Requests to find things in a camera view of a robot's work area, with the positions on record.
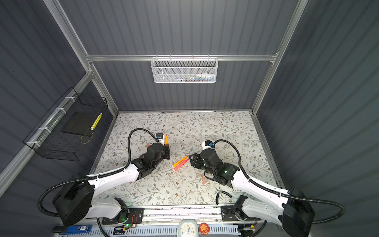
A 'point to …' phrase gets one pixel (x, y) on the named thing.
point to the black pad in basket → (80, 123)
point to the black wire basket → (48, 140)
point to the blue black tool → (63, 230)
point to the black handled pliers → (220, 191)
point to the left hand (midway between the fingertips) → (168, 145)
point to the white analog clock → (187, 227)
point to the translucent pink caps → (204, 180)
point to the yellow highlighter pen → (96, 121)
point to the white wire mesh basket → (184, 70)
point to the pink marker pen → (180, 164)
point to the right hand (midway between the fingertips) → (193, 158)
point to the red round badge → (204, 228)
